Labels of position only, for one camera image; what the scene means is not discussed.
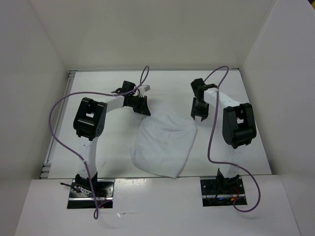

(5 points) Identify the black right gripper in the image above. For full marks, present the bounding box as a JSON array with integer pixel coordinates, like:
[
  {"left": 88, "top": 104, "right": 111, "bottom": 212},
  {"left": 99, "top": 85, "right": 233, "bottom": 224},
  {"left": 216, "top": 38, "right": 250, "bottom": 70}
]
[{"left": 191, "top": 97, "right": 210, "bottom": 121}]

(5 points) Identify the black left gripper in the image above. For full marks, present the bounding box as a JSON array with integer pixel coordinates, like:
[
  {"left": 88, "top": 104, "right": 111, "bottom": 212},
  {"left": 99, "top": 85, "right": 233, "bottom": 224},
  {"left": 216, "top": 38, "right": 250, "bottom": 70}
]
[{"left": 128, "top": 94, "right": 150, "bottom": 116}]

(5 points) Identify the white skirt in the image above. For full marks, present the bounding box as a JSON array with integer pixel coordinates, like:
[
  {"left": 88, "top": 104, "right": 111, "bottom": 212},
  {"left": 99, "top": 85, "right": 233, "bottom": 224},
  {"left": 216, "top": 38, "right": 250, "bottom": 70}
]
[{"left": 130, "top": 113, "right": 197, "bottom": 178}]

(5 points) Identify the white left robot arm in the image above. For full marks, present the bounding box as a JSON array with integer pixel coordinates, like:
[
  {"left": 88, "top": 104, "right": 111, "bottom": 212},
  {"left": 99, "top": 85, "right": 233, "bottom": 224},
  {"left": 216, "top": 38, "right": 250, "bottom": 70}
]
[{"left": 73, "top": 95, "right": 151, "bottom": 197}]

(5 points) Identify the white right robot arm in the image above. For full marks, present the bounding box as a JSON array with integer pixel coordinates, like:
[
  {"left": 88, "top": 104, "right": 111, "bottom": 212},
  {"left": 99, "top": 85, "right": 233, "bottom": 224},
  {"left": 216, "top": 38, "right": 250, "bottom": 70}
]
[{"left": 190, "top": 79, "right": 257, "bottom": 193}]

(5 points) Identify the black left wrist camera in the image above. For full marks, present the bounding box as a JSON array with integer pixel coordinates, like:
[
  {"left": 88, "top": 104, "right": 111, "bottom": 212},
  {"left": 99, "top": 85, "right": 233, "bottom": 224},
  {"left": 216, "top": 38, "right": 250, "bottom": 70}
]
[{"left": 121, "top": 81, "right": 136, "bottom": 93}]

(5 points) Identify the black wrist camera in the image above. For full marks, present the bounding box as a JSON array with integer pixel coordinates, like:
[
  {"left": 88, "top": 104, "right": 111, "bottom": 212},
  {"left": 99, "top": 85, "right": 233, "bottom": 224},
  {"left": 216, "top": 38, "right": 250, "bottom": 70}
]
[
  {"left": 121, "top": 81, "right": 136, "bottom": 93},
  {"left": 190, "top": 78, "right": 204, "bottom": 97}
]

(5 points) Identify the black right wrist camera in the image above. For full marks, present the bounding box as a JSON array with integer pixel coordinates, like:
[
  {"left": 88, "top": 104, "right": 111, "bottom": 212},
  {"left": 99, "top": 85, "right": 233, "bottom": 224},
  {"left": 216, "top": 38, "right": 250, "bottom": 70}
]
[{"left": 190, "top": 78, "right": 204, "bottom": 97}]

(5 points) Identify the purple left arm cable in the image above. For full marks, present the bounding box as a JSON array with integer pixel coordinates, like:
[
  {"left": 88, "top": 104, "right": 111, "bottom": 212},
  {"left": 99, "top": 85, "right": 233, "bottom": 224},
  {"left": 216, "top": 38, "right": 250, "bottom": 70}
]
[{"left": 49, "top": 65, "right": 150, "bottom": 220}]

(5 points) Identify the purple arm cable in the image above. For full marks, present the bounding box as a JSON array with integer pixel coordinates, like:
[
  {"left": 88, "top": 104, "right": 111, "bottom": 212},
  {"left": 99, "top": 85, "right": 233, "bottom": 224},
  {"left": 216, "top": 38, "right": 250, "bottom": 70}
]
[
  {"left": 49, "top": 65, "right": 150, "bottom": 220},
  {"left": 203, "top": 65, "right": 262, "bottom": 212}
]

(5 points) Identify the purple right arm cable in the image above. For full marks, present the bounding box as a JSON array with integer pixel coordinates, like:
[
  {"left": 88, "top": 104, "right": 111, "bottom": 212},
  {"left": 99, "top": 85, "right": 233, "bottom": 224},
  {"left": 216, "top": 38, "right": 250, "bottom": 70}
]
[{"left": 203, "top": 65, "right": 262, "bottom": 212}]

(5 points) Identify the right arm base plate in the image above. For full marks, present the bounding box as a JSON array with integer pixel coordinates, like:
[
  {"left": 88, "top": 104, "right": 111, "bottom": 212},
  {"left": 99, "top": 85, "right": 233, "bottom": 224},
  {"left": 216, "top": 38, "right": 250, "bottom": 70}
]
[{"left": 200, "top": 177, "right": 247, "bottom": 207}]

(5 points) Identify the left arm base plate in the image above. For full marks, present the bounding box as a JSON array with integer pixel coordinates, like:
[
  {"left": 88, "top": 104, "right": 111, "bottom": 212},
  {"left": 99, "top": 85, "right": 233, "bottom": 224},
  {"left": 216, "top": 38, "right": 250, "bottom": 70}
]
[{"left": 67, "top": 179, "right": 115, "bottom": 209}]

